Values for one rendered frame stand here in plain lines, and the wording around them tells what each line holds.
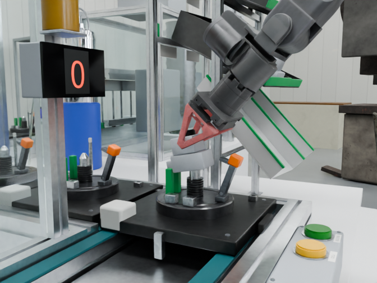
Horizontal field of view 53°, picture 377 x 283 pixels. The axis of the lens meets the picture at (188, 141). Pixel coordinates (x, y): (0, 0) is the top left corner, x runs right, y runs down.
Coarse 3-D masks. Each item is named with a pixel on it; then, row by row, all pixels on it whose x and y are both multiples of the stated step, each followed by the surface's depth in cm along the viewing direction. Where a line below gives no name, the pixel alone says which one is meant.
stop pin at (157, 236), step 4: (156, 232) 58; (160, 232) 58; (164, 232) 58; (156, 236) 57; (160, 236) 57; (164, 236) 58; (156, 240) 57; (160, 240) 57; (164, 240) 58; (156, 244) 57; (160, 244) 57; (164, 244) 58; (156, 248) 57; (160, 248) 57; (164, 248) 58; (156, 252) 58; (160, 252) 57; (164, 252) 58; (156, 256) 58; (160, 256) 57; (164, 256) 58
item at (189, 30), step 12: (180, 12) 92; (180, 24) 92; (192, 24) 90; (204, 24) 88; (180, 36) 92; (192, 36) 90; (192, 48) 91; (204, 48) 89; (264, 84) 81; (276, 84) 85; (288, 84) 91
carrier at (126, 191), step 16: (80, 160) 78; (80, 176) 78; (96, 176) 85; (112, 176) 84; (80, 192) 73; (96, 192) 74; (112, 192) 77; (128, 192) 79; (144, 192) 79; (80, 208) 68; (96, 208) 68
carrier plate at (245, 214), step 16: (160, 192) 79; (144, 208) 68; (240, 208) 68; (256, 208) 68; (272, 208) 71; (128, 224) 61; (144, 224) 60; (160, 224) 60; (176, 224) 60; (192, 224) 60; (208, 224) 60; (224, 224) 60; (240, 224) 60; (256, 224) 62; (176, 240) 57; (192, 240) 56; (208, 240) 55; (224, 240) 54; (240, 240) 55
